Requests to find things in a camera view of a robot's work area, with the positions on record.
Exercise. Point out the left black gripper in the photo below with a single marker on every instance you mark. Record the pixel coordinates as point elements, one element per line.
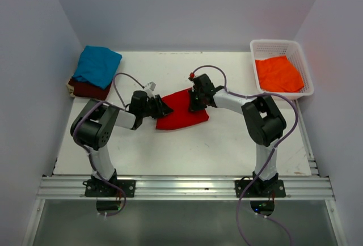
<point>162,109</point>

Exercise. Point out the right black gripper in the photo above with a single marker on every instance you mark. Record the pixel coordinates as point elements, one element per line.
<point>193,107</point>

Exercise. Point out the red t shirt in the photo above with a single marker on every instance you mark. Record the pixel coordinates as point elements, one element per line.
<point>181,117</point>

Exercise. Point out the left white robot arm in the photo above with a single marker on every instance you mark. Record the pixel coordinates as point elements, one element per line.
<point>92,130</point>

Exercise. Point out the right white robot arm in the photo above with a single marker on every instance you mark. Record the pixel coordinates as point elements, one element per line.
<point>264,122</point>

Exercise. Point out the folded blue t shirt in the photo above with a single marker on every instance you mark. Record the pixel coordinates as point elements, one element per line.
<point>97,66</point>

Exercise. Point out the white plastic basket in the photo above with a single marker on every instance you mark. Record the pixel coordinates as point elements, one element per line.
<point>262,49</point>

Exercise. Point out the orange t shirt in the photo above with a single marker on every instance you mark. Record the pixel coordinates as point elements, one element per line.
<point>277,74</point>

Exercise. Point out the folded maroon t shirt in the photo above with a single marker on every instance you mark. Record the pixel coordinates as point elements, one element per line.
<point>88,90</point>

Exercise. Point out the folded beige t shirt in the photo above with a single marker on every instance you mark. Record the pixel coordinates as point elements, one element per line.
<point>70,87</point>

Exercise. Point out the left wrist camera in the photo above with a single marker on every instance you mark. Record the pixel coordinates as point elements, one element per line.
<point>149,89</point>

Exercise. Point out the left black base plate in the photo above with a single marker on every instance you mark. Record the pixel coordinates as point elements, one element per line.
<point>98,188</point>

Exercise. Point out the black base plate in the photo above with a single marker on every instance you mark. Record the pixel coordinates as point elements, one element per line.
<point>259,189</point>
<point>98,188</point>

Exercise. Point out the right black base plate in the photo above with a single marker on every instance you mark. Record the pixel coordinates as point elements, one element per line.
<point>259,189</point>

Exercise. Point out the aluminium rail frame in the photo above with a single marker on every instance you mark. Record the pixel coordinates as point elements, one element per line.
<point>204,161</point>

